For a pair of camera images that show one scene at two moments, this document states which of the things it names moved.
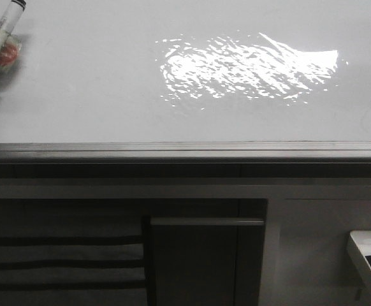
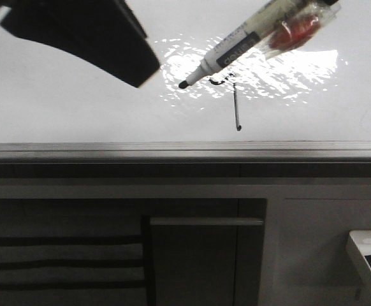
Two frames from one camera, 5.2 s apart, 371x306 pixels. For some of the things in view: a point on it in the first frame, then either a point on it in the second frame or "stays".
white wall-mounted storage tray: [368, 252] stays
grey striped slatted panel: [64, 260] stays
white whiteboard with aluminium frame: [192, 81] stays
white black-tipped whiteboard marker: [4, 43] -> [283, 25]
